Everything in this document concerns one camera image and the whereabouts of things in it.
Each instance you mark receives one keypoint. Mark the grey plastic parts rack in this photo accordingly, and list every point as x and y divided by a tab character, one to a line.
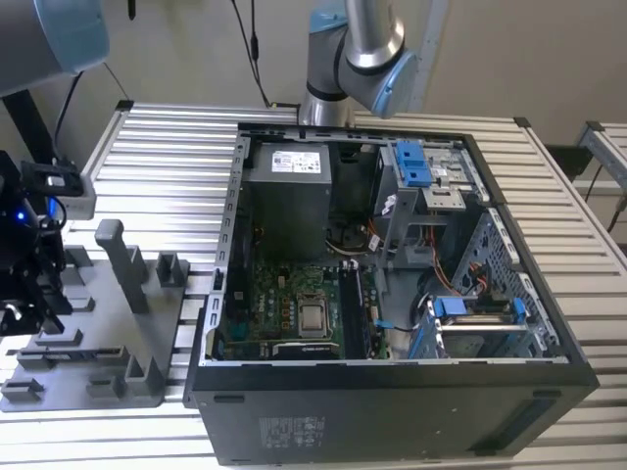
122	343

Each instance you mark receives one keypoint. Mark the grey metal drive cage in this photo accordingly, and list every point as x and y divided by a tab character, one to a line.
406	220

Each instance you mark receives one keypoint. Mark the blue drive bay latch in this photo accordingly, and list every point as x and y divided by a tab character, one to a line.
410	161

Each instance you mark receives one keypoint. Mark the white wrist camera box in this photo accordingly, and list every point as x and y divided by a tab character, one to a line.
73	201

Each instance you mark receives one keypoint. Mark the black slanted frame post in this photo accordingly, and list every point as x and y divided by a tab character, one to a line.
29	127

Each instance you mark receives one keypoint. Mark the silver CPU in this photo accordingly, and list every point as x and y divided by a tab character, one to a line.
313	317

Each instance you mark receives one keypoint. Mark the green motherboard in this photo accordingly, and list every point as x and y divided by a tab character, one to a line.
274	303

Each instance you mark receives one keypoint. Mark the black box beside table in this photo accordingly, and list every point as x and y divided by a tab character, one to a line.
568	161

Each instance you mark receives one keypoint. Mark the black open PC case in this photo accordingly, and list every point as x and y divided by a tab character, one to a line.
343	421

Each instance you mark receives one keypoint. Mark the CPU socket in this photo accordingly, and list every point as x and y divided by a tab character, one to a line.
313	297

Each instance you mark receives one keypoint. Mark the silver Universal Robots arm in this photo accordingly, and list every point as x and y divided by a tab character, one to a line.
362	39

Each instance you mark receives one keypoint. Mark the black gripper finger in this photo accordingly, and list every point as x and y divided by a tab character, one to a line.
54	294
29	320

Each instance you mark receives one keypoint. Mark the metal slat side table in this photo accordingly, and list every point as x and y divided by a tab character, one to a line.
607	142

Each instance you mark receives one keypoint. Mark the hard disk in blue carrier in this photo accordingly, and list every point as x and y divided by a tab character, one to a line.
450	306

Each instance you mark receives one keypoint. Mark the grey power supply unit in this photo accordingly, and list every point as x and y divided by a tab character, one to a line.
289	215

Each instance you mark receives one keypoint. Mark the black case fan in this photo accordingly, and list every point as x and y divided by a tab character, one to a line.
240	264

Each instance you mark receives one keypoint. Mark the black graphics card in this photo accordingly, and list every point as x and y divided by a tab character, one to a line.
306	350

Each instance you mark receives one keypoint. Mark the black RAM stick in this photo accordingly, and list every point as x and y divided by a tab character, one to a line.
361	318
83	351

